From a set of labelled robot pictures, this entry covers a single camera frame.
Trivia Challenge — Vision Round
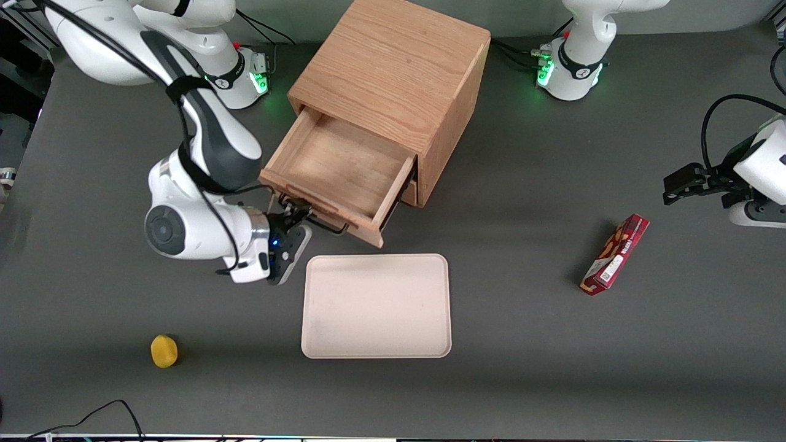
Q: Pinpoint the red snack box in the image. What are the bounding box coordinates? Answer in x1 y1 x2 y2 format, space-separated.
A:
579 213 651 297

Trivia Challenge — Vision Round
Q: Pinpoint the aluminium frame rail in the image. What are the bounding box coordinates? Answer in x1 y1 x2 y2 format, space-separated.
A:
0 2 55 48

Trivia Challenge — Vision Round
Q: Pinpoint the yellow lemon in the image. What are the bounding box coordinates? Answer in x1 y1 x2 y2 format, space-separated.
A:
150 334 179 369

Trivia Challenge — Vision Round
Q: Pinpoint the beige plastic tray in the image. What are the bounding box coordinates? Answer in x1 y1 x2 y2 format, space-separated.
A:
300 253 453 360

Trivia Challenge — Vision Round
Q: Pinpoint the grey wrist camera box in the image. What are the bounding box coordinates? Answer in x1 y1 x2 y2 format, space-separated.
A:
270 224 313 287

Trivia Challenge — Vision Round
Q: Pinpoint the black cable on table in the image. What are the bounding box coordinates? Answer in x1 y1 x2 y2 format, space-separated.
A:
27 400 146 440

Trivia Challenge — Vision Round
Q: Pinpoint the black hanging cable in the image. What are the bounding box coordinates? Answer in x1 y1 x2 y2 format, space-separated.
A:
769 42 786 97

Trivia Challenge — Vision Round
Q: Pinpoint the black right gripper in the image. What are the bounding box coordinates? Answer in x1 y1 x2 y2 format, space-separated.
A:
268 197 315 283

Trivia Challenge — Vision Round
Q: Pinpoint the black base cable bundle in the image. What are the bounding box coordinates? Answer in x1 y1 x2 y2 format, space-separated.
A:
491 37 554 70

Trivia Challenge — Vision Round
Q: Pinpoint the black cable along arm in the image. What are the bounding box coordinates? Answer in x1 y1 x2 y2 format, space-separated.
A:
37 0 247 276

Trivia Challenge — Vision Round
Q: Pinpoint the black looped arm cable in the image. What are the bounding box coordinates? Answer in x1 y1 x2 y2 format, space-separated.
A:
701 93 786 176

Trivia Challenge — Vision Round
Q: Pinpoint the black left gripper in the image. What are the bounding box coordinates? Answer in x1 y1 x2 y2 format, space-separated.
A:
663 140 759 209

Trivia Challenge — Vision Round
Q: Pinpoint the black drawer handle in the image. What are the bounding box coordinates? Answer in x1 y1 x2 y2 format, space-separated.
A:
278 194 350 236

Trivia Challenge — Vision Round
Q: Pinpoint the wooden drawer cabinet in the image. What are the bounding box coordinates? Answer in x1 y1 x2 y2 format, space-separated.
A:
287 0 492 209

